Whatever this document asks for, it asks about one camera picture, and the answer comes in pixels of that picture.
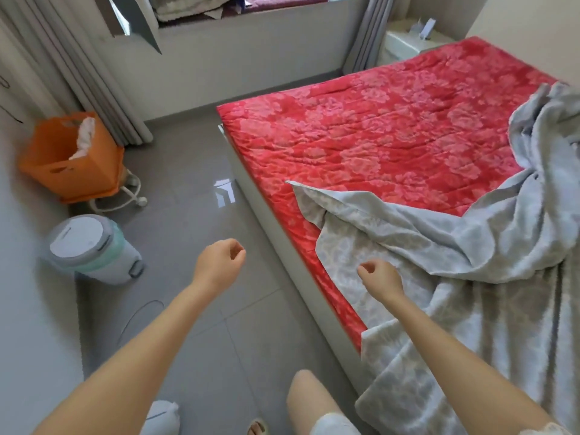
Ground orange plastic basket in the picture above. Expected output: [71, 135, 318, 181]
[18, 111, 126, 207]

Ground white window sill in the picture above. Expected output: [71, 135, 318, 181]
[158, 0, 366, 34]

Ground white cylinder appliance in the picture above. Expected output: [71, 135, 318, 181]
[140, 400, 182, 435]

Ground person's white shorts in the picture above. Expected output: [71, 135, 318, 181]
[308, 412, 364, 435]

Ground person's right forearm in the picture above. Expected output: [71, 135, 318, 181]
[388, 298, 567, 435]

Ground person's right hand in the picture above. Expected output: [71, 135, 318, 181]
[356, 259, 407, 310]

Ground thin grey floor cable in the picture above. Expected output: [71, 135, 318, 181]
[116, 298, 169, 350]

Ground floral white pillow grey trim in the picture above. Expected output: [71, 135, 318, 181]
[149, 0, 241, 22]

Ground red plaid folded cloth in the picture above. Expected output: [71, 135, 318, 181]
[243, 0, 332, 13]

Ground cream nightstand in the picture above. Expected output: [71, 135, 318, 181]
[378, 18, 454, 67]

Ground red floral mattress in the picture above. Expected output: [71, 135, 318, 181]
[216, 36, 558, 354]

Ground person's white shirt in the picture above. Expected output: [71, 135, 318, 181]
[521, 421, 572, 435]

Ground person's right leg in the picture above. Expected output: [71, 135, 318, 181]
[286, 369, 350, 435]

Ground person's left forearm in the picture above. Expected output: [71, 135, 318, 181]
[34, 285, 221, 435]

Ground person's left hand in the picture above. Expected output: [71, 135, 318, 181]
[191, 238, 248, 301]

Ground grey lidded trash can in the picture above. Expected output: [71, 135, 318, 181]
[45, 213, 146, 286]

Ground blue-grey cloth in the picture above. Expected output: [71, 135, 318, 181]
[288, 81, 580, 435]

